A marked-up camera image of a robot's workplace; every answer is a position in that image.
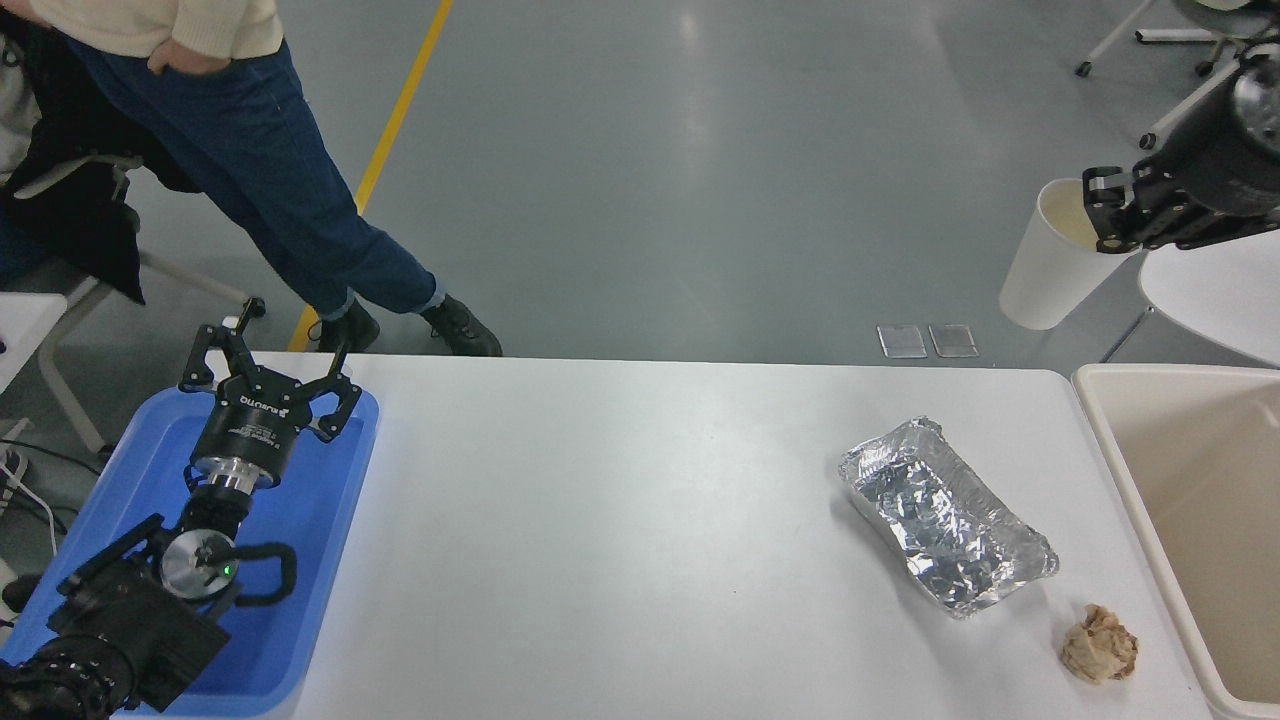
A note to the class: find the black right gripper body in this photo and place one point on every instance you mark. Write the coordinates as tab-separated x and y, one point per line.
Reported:
1215	160

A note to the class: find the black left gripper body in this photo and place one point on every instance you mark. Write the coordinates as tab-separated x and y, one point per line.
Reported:
245	425

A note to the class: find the white paper cup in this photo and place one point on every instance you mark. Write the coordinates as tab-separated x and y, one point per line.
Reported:
1050	280

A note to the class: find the person's hand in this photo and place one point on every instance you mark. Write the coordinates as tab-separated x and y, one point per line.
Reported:
188	60

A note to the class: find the white round seat chair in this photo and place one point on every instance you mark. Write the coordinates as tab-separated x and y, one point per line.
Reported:
1220	300

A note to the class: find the blue plastic tray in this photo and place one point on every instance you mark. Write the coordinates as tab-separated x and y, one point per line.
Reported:
320	520

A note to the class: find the white rolling chair base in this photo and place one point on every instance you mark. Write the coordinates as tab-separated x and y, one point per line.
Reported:
1180	36

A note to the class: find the white side table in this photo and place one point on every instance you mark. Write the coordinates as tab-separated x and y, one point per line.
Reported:
25	330

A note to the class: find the standing person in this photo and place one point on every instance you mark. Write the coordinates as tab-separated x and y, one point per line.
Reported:
260	170

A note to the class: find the clear rectangular floor plate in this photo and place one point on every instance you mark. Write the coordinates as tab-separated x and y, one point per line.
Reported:
902	341
953	341

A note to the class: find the large pale bin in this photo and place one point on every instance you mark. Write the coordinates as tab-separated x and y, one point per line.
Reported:
1200	500

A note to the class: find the crumpled silver foil tray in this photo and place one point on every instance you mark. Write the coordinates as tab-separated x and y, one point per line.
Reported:
940	520

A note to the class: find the crumpled tan paper ball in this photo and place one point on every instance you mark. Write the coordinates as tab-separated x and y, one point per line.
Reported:
1100	645

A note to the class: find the white frame chair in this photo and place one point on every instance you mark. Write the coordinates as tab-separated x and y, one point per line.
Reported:
190	278

